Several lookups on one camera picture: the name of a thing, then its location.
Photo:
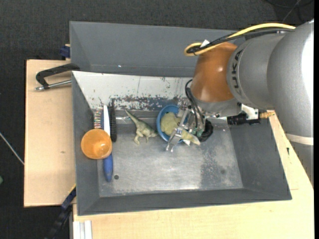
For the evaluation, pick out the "black cylinder on white bracket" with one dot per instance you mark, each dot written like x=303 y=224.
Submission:
x=240 y=119

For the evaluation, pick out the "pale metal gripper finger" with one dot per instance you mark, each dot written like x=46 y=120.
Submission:
x=173 y=139
x=177 y=142

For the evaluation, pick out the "pale yellow lumpy toy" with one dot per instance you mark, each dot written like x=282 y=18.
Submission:
x=169 y=123

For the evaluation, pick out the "pale wood board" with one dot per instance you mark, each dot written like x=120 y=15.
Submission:
x=47 y=138

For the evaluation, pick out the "pale green pointed toy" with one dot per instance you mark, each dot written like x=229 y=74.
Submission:
x=191 y=138

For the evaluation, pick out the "orange plastic cup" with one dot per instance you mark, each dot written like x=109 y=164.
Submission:
x=96 y=144

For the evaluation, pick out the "blue bowl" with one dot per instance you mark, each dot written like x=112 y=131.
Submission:
x=160 y=118

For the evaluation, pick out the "grey metal bin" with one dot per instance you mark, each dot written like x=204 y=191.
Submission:
x=159 y=168

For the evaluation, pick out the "green toy dinosaur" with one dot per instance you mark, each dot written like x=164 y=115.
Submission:
x=143 y=129

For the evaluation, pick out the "blue and white brush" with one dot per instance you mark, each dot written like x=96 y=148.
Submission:
x=107 y=123

